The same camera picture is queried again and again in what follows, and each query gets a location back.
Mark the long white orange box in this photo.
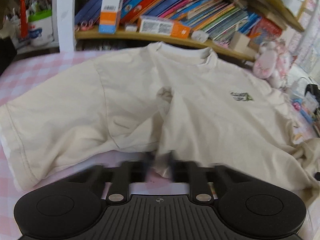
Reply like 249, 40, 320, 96
138, 15, 191, 40

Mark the row of colourful books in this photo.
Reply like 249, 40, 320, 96
75, 0, 283, 48

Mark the pack of pastel pens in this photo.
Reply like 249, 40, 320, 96
299, 107, 315, 123

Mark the red tassel ornament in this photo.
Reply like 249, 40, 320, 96
19, 0, 29, 39

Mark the small beige box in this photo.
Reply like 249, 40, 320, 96
244, 45, 258, 57

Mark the small cardboard box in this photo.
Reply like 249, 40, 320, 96
229, 31, 251, 51

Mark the white correction tape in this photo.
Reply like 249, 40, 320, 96
192, 29, 208, 43

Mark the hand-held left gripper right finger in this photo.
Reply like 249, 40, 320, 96
170, 152, 242, 205

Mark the white framed wooden bookshelf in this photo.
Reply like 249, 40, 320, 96
56, 0, 308, 63

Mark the green white tub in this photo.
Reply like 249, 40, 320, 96
27, 10, 55, 46

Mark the small pink trinket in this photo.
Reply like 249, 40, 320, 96
74, 19, 95, 32

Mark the pink white plush bunny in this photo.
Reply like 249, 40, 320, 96
252, 41, 294, 88

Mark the pink toy hand blue cuff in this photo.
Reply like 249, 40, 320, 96
292, 99, 304, 112

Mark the tall white orange box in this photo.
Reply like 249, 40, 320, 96
98, 0, 127, 35

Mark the dark bulky object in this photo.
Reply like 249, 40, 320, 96
0, 37, 17, 77

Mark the small black object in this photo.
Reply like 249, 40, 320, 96
305, 83, 320, 95

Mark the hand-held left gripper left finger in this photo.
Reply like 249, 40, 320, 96
80, 152, 155, 205

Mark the alphabet wall poster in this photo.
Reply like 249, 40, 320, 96
292, 0, 320, 75

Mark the pink checked cartoon desk mat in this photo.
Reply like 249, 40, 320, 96
0, 51, 320, 205

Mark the cream t-shirt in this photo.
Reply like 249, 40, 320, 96
0, 41, 320, 192

